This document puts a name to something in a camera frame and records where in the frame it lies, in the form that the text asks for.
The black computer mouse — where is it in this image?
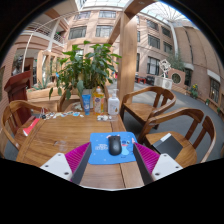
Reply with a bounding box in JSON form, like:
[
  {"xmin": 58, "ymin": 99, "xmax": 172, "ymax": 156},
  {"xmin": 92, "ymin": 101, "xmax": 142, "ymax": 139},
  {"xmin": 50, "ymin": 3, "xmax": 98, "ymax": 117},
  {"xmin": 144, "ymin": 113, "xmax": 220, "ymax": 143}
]
[{"xmin": 107, "ymin": 134, "xmax": 123, "ymax": 157}]

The yellow flowering potted plant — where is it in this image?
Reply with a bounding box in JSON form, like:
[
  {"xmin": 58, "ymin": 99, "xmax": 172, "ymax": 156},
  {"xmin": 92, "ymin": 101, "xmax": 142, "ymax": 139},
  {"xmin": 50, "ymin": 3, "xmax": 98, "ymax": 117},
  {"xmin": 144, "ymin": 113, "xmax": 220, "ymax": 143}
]
[{"xmin": 188, "ymin": 83, "xmax": 201, "ymax": 100}]

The dark bust statue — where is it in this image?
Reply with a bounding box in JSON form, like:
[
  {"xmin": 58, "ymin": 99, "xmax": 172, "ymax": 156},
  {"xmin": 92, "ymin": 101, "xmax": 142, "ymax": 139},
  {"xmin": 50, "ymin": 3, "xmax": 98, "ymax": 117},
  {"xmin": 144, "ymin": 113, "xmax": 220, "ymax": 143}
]
[{"xmin": 12, "ymin": 55, "xmax": 25, "ymax": 76}]

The dark red wooden pedestal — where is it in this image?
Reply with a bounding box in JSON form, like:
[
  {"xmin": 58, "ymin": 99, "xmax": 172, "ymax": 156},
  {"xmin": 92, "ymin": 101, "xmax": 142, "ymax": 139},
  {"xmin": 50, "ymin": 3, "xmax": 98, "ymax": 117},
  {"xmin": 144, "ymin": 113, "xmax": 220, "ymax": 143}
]
[{"xmin": 3, "ymin": 69, "xmax": 35, "ymax": 126}]

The red and white bag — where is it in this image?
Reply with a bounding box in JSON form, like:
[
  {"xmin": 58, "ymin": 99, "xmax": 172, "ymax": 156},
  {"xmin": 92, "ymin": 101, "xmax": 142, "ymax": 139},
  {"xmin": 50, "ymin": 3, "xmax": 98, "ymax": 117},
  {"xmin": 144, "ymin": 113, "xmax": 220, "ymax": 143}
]
[{"xmin": 22, "ymin": 117, "xmax": 41, "ymax": 137}]

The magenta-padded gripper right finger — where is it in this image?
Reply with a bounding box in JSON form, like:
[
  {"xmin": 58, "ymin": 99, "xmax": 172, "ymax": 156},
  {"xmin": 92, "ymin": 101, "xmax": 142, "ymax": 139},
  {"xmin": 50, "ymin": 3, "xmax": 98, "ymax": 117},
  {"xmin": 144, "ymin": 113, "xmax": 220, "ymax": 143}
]
[{"xmin": 132, "ymin": 142, "xmax": 184, "ymax": 186}]

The white abstract sculpture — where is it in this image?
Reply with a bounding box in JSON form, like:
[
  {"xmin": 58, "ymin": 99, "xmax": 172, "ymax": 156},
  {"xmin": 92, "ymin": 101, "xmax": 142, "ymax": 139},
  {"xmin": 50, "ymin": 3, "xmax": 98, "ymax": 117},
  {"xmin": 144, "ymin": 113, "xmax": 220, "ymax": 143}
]
[{"xmin": 153, "ymin": 59, "xmax": 175, "ymax": 91}]

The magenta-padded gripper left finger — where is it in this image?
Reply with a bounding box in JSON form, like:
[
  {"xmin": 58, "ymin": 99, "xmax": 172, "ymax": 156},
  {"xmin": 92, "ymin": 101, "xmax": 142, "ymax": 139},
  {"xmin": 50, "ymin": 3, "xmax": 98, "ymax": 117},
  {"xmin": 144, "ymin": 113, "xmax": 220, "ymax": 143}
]
[{"xmin": 39, "ymin": 142, "xmax": 93, "ymax": 185}]

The green potted plant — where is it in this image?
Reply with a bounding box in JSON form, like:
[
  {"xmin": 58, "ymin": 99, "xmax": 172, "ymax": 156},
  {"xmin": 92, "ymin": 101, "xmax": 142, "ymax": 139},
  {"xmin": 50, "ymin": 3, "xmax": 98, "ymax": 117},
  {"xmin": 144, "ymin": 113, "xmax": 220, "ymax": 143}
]
[{"xmin": 48, "ymin": 40, "xmax": 123, "ymax": 110}]

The blue printed mouse pad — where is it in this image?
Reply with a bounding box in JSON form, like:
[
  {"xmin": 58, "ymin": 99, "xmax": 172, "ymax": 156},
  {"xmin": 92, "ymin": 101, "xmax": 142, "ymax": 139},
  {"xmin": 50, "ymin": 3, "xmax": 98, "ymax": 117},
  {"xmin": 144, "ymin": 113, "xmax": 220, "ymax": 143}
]
[{"xmin": 87, "ymin": 131, "xmax": 138, "ymax": 166}]

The white pump bottle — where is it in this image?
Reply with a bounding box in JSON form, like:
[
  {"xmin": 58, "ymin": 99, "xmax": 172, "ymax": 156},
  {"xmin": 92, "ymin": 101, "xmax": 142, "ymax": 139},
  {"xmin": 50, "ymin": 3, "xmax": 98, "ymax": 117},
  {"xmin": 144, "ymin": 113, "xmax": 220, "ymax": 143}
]
[{"xmin": 107, "ymin": 88, "xmax": 121, "ymax": 117}]

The dark grey notebook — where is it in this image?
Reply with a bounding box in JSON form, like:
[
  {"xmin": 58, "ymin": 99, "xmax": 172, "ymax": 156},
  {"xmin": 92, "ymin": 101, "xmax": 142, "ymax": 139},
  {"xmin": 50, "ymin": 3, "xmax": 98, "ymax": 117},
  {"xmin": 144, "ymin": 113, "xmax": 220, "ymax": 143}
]
[{"xmin": 152, "ymin": 132, "xmax": 184, "ymax": 160}]

